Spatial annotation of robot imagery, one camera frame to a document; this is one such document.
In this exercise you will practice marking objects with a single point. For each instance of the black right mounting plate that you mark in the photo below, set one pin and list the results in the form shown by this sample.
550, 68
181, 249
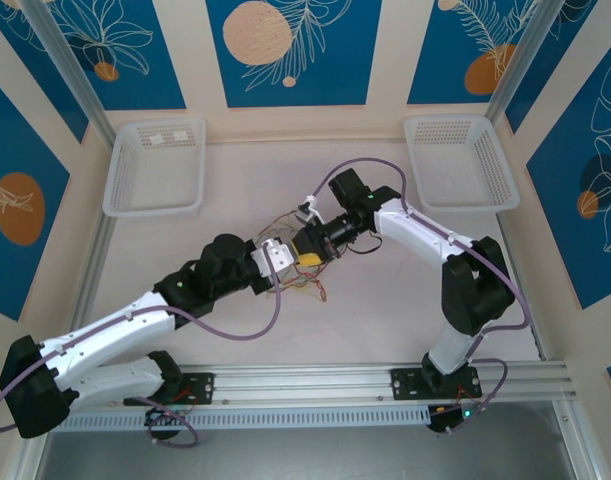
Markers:
405, 382

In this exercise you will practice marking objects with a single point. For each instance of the white plastic basket with labels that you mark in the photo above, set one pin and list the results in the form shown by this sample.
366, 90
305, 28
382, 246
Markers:
155, 170

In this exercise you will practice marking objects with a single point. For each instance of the aluminium frame post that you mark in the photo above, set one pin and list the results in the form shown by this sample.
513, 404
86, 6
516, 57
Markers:
70, 65
520, 55

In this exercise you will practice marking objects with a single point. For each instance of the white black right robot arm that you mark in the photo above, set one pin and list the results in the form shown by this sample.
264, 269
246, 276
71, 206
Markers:
415, 230

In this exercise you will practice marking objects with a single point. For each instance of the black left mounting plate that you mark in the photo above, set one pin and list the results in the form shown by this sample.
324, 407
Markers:
202, 387

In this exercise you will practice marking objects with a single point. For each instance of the aluminium frame side rail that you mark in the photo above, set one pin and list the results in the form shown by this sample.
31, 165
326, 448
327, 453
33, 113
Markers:
97, 260
536, 347

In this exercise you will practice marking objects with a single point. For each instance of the black electronics box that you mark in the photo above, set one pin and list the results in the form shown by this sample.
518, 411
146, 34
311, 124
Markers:
450, 420
165, 422

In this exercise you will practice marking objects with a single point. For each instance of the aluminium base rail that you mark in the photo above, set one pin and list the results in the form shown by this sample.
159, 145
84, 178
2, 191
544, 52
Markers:
305, 382

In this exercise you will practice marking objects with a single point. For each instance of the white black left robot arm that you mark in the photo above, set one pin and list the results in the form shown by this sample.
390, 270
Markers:
110, 325

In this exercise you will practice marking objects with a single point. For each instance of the black mounting plate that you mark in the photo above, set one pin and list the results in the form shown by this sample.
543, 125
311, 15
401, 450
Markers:
405, 382
202, 387

